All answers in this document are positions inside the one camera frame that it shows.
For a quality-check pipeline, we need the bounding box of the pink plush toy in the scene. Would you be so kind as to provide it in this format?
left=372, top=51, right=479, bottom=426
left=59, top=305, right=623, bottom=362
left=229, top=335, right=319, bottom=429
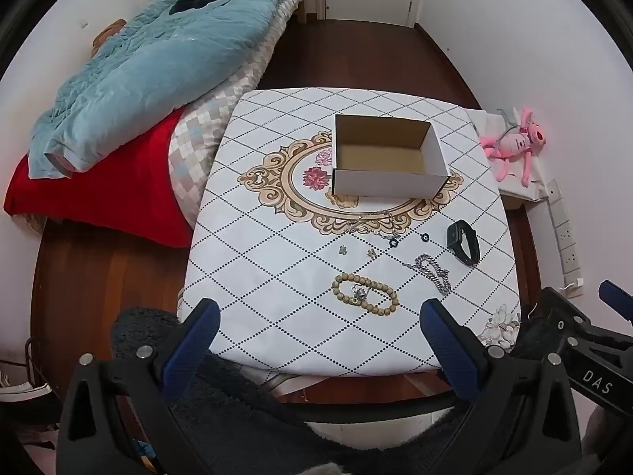
left=481, top=106, right=549, bottom=188

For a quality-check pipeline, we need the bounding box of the white power strip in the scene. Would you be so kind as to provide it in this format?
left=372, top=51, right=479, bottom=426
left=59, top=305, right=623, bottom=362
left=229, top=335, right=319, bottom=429
left=544, top=178, right=582, bottom=278

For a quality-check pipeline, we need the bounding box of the cardboard box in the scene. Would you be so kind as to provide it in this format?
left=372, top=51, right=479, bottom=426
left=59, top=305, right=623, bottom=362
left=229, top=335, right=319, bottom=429
left=331, top=114, right=452, bottom=200

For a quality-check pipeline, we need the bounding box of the thin silver necklace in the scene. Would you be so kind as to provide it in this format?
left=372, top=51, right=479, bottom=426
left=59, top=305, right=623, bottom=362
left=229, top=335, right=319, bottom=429
left=343, top=210, right=404, bottom=248

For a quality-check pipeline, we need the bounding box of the silver chain bracelet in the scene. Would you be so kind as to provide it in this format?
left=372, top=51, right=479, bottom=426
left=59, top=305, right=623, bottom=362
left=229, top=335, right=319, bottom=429
left=402, top=254, right=452, bottom=298

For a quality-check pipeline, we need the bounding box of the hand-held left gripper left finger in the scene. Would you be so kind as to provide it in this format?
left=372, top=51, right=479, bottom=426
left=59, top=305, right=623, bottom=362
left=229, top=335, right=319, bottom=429
left=57, top=298, right=221, bottom=475

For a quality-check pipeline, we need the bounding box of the grey wire hanger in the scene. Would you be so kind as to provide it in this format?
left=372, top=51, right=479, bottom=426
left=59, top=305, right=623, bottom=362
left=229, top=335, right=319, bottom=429
left=496, top=108, right=526, bottom=148

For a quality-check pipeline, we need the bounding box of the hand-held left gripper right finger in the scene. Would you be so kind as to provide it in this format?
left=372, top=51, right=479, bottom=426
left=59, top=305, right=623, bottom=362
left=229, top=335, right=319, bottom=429
left=420, top=298, right=584, bottom=475

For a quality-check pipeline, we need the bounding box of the wooden beaded bracelet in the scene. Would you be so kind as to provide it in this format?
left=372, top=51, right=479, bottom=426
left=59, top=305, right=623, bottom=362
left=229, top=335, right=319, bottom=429
left=332, top=273, right=400, bottom=316

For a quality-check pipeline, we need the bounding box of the red blanket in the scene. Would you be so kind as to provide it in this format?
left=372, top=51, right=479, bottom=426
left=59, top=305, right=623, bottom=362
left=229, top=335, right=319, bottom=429
left=4, top=109, right=195, bottom=249

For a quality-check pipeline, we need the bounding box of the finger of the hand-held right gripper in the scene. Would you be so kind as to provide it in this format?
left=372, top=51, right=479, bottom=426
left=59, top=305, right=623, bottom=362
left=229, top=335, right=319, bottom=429
left=527, top=287, right=633, bottom=357
left=598, top=279, right=633, bottom=321

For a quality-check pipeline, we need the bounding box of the light blue quilt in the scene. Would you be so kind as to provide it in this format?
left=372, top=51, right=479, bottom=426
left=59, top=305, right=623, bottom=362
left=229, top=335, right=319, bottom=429
left=27, top=0, right=320, bottom=179

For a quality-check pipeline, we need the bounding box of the dark grey fleece clothing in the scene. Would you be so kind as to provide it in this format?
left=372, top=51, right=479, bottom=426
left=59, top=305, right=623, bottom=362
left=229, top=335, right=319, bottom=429
left=111, top=307, right=495, bottom=475

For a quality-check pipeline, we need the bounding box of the brown plush item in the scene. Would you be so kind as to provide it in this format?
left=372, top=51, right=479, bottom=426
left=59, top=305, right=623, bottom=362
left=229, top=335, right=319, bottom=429
left=91, top=19, right=128, bottom=55

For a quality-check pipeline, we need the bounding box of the white shoe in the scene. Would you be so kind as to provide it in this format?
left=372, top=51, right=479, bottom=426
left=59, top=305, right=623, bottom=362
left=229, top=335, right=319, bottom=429
left=0, top=370, right=56, bottom=403

